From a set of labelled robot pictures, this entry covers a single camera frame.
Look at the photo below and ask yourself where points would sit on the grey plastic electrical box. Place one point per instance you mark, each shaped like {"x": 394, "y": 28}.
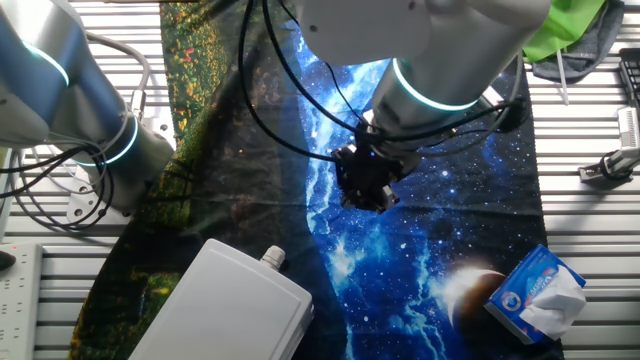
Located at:
{"x": 225, "y": 315}

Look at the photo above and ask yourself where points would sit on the metal camera stand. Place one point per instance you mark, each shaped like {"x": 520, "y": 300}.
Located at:
{"x": 622, "y": 161}

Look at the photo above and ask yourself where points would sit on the silver depth camera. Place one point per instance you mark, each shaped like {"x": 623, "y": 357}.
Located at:
{"x": 629, "y": 127}

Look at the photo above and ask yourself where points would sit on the green cloth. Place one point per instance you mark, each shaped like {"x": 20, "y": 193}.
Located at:
{"x": 565, "y": 25}

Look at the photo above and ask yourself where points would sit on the white power strip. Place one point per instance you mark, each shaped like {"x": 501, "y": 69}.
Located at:
{"x": 20, "y": 310}

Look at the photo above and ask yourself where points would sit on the grey cloth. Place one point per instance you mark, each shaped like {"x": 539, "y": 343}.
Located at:
{"x": 595, "y": 55}

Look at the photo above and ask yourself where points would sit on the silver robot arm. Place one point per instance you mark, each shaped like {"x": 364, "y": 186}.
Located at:
{"x": 400, "y": 30}

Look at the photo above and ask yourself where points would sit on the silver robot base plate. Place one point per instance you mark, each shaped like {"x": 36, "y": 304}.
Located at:
{"x": 82, "y": 202}

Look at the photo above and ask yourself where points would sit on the galaxy and forest print cloth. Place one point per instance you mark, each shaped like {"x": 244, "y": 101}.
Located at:
{"x": 425, "y": 240}

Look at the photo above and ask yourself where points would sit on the blue tissue box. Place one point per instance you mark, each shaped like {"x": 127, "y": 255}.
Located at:
{"x": 515, "y": 290}

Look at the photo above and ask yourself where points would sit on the white tissue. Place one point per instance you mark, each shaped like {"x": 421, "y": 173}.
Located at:
{"x": 555, "y": 305}

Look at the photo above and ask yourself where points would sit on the white round knob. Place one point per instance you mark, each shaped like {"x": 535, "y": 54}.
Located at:
{"x": 273, "y": 256}

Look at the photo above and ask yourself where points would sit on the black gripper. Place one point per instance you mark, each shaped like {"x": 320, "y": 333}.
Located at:
{"x": 372, "y": 167}

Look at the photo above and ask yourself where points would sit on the thin white stick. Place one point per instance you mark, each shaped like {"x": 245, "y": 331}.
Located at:
{"x": 562, "y": 75}

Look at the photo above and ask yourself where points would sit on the black plug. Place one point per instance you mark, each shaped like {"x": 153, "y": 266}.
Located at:
{"x": 5, "y": 260}

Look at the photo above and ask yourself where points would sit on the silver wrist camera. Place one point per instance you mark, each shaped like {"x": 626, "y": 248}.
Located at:
{"x": 492, "y": 96}

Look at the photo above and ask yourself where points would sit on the black keyboard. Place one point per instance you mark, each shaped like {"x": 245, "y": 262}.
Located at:
{"x": 632, "y": 75}

